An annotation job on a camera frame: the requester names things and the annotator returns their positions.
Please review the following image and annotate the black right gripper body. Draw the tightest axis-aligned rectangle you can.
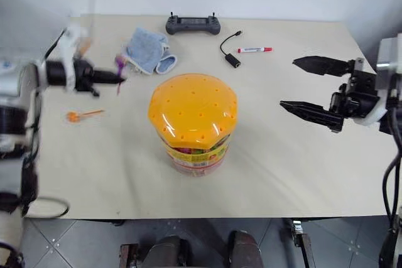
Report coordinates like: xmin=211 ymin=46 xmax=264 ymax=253
xmin=328 ymin=57 xmax=379 ymax=121

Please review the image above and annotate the metal table leg bracket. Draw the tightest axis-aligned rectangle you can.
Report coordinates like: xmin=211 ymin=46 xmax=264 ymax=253
xmin=290 ymin=219 xmax=317 ymax=268

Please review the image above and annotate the light blue towel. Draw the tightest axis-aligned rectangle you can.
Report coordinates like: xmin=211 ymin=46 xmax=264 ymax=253
xmin=126 ymin=26 xmax=178 ymax=76

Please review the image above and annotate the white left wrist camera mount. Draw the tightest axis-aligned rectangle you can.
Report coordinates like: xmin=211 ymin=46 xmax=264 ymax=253
xmin=61 ymin=25 xmax=89 ymax=93

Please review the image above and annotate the orange lollipop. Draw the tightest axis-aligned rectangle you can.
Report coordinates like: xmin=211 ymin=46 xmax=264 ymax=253
xmin=66 ymin=109 xmax=106 ymax=123

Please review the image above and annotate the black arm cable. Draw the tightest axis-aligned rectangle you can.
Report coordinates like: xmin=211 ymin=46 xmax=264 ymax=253
xmin=382 ymin=113 xmax=402 ymax=230
xmin=21 ymin=196 xmax=70 ymax=219

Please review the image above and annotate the rusty metal bracket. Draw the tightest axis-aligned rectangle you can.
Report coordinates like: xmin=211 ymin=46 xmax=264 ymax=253
xmin=118 ymin=242 xmax=139 ymax=268

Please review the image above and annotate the lollipop jar with orange lid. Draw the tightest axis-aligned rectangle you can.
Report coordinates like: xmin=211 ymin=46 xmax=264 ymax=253
xmin=147 ymin=73 xmax=239 ymax=177

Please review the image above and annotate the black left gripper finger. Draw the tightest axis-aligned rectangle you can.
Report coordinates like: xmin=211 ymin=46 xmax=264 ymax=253
xmin=93 ymin=77 xmax=127 ymax=86
xmin=93 ymin=69 xmax=126 ymax=78

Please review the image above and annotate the grey remote controller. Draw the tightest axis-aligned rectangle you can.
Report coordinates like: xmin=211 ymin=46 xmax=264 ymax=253
xmin=165 ymin=11 xmax=222 ymax=36

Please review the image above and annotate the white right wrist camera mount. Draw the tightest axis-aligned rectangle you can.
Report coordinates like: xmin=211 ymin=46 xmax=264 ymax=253
xmin=353 ymin=91 xmax=389 ymax=128

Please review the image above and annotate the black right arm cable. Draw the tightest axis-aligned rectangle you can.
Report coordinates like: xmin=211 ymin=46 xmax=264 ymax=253
xmin=382 ymin=113 xmax=402 ymax=230

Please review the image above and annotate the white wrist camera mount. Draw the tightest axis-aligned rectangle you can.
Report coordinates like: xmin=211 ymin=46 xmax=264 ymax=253
xmin=353 ymin=91 xmax=389 ymax=128
xmin=61 ymin=25 xmax=89 ymax=93

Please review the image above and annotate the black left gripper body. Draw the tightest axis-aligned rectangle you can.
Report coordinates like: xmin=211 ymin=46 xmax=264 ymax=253
xmin=72 ymin=59 xmax=101 ymax=98

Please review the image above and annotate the black adapter cable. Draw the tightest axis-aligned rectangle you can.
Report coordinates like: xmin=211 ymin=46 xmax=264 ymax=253
xmin=219 ymin=30 xmax=243 ymax=69

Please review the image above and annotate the red whiteboard marker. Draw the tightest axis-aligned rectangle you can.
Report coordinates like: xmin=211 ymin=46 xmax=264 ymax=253
xmin=237 ymin=46 xmax=274 ymax=55

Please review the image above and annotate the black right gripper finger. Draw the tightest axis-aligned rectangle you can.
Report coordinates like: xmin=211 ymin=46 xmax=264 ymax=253
xmin=279 ymin=100 xmax=345 ymax=134
xmin=292 ymin=55 xmax=351 ymax=78

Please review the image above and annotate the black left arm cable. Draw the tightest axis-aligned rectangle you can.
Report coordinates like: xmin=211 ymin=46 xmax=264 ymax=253
xmin=21 ymin=196 xmax=70 ymax=219

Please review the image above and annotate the purple lollipop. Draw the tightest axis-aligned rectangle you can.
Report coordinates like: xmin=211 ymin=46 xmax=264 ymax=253
xmin=114 ymin=54 xmax=129 ymax=96

